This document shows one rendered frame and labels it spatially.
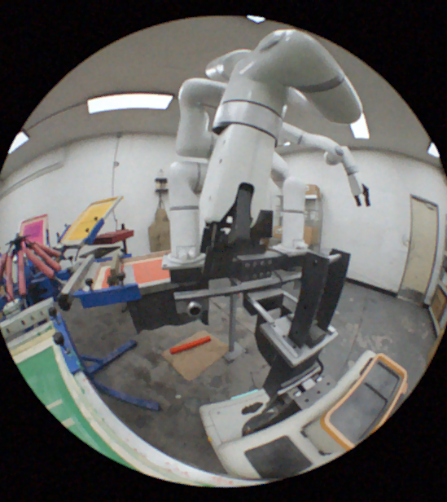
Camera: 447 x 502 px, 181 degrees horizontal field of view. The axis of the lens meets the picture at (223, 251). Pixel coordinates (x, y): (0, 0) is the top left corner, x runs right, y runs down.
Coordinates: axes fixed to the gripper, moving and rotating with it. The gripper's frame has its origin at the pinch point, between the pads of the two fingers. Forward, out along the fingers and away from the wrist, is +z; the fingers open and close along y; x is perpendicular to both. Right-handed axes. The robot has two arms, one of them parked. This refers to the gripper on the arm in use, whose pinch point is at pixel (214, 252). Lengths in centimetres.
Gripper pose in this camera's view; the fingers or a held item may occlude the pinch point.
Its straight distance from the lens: 20.8
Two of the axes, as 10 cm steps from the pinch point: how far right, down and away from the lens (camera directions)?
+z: -2.4, 8.5, 4.6
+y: 1.9, 5.1, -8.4
